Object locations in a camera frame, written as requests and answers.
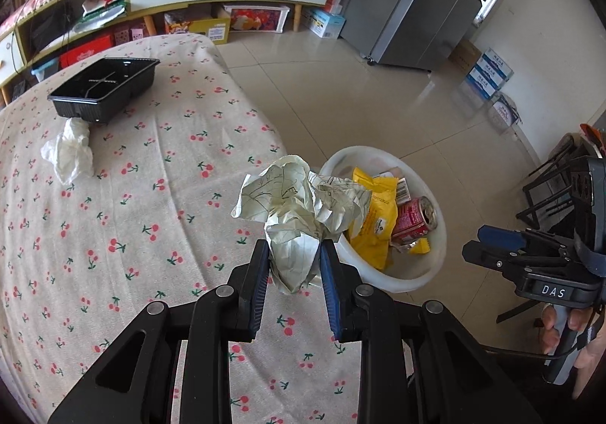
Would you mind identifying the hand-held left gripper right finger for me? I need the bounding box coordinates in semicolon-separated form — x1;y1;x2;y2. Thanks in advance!
320;239;543;424

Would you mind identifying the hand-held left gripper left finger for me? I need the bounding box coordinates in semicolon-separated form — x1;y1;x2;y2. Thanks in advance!
47;239;270;424

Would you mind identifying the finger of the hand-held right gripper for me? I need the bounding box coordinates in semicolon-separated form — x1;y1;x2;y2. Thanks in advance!
477;225;529;253
462;240;527;276

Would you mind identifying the white waste bin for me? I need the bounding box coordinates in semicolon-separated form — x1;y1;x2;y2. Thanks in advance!
318;146;448;295

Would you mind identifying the white lined paper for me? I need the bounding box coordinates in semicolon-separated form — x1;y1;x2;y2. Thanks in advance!
231;155;372;296

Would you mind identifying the person's right hand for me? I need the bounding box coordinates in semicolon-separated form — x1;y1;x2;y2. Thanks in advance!
541;305;606;401

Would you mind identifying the black metal rack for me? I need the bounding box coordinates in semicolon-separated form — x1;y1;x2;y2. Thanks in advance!
516;133;606;226

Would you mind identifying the yellow snack packet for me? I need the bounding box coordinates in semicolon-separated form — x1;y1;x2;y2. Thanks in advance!
348;167;401;271

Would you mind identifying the red flower-print drink can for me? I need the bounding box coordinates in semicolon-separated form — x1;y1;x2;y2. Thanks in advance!
390;196;436;245

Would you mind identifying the cherry-print tablecloth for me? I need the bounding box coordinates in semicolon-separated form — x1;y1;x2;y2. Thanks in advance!
0;33;412;424

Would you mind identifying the stack of blue-white boxes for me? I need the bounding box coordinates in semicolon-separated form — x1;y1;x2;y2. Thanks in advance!
466;48;514;100

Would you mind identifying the crumpled white tissue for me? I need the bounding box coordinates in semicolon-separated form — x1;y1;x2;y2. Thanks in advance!
40;118;94;187

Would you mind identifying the grey refrigerator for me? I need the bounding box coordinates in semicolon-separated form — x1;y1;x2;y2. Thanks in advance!
340;0;522;71

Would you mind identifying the black plastic tray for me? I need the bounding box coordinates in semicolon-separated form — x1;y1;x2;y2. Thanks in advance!
47;57;161;124

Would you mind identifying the white storage crate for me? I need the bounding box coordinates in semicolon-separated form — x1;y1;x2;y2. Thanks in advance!
223;4;291;34

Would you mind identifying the yellow cardboard box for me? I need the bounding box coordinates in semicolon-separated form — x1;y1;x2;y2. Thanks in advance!
164;8;233;44

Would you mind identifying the blue and white carton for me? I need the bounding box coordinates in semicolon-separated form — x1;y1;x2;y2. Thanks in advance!
301;5;347;39

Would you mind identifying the pink patterned box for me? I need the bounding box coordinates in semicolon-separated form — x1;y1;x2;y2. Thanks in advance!
114;24;147;46

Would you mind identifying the red gift box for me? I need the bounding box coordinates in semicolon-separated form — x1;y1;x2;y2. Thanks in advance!
59;36;117;70

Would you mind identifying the pile of plastic bags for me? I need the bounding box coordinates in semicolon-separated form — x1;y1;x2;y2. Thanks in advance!
73;0;128;34

